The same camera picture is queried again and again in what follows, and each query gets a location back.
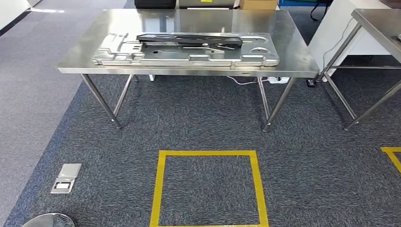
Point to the silver laptop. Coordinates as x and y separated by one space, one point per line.
206 3

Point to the stainless steel workbench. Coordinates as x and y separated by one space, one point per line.
203 20
379 25

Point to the grey round ribbed disc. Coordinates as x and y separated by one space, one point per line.
47 221

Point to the blue rack base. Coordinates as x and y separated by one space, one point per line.
297 3

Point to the brown cardboard box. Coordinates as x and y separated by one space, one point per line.
258 4

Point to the white power strip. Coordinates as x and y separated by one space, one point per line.
278 80

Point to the stamped silver metal plate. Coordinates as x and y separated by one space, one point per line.
163 55

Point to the yellow floor tape square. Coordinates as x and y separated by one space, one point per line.
159 188

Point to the black hard carry case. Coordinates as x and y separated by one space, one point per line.
155 3

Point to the black power adapter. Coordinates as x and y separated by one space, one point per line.
311 83

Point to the black plastic panel part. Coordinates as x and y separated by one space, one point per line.
188 39

